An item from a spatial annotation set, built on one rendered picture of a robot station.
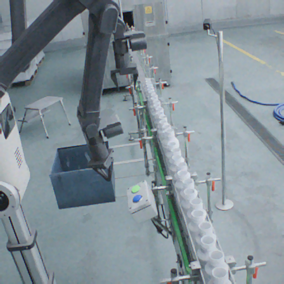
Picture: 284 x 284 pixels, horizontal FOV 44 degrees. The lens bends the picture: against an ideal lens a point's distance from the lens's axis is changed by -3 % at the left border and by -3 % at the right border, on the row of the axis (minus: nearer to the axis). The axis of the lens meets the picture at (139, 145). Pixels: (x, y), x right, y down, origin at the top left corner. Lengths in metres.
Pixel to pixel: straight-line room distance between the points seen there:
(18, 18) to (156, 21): 4.65
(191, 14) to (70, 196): 10.12
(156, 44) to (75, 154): 4.04
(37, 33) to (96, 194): 1.17
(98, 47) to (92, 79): 0.10
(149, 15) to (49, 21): 5.03
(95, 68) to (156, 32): 4.95
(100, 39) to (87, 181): 1.05
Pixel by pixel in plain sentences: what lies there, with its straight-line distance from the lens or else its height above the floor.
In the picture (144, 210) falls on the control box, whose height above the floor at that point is 1.09.
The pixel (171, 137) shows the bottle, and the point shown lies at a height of 1.17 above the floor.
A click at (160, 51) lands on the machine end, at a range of 5.97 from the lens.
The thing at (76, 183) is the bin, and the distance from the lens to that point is 1.87.
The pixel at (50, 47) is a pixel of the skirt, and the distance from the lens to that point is 11.60.
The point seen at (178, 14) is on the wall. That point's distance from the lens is 11.57.
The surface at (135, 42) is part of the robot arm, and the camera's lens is 1.36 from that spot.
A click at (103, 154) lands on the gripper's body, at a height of 1.28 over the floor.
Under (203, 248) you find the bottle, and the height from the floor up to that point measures 1.15.
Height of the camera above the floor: 1.81
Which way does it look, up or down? 26 degrees down
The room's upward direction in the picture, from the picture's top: 8 degrees counter-clockwise
